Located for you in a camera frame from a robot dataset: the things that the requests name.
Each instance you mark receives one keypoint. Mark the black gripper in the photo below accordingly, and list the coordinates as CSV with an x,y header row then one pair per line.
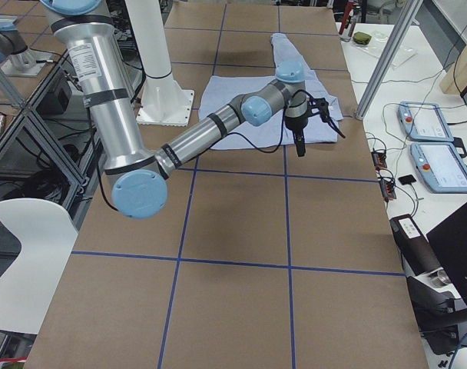
x,y
296,124

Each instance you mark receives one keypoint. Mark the light blue striped shirt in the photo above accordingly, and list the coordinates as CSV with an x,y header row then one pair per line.
x,y
264,124

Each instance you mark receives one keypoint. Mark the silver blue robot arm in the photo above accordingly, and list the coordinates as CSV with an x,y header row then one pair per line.
x,y
137,175

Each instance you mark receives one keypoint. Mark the green pouch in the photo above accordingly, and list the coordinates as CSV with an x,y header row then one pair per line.
x,y
361,38

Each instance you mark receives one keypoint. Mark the far blue teach pendant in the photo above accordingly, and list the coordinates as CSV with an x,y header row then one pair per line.
x,y
423,122

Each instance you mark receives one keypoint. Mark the blue teach pendant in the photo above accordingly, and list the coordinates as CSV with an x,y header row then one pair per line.
x,y
423,122
440,167

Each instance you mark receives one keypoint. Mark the near blue teach pendant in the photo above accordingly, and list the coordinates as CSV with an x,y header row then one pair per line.
x,y
440,167

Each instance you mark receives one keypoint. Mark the black labelled box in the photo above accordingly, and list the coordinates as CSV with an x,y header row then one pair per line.
x,y
413,244

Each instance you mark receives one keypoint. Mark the black monitor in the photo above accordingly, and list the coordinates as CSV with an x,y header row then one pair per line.
x,y
448,241

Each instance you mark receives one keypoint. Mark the white chair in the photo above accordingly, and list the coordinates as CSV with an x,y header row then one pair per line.
x,y
47,236

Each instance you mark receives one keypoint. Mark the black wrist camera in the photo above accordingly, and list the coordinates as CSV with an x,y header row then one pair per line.
x,y
320,106

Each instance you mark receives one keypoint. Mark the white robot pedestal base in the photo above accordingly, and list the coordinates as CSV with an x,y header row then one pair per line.
x,y
163,100

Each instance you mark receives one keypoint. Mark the aluminium frame post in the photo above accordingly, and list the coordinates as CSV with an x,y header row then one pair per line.
x,y
397,34

